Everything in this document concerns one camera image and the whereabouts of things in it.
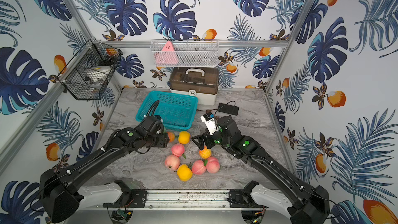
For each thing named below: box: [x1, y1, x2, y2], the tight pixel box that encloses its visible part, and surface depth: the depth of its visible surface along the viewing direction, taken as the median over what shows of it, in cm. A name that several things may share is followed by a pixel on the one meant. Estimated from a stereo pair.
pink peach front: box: [191, 159, 206, 176], surface depth 80 cm
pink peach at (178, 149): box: [171, 143, 186, 158], surface depth 86 cm
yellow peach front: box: [176, 163, 193, 182], surface depth 80 cm
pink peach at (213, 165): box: [205, 156, 221, 174], surface depth 81 cm
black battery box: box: [217, 102, 239, 116], surface depth 109 cm
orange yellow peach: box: [199, 145, 212, 160], surface depth 86 cm
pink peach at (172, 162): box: [164, 154, 181, 171], surface depth 81 cm
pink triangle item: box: [153, 40, 178, 65], surface depth 92 cm
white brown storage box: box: [168, 66, 220, 106], surface depth 105 cm
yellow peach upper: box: [178, 130, 191, 145], surface depth 92 cm
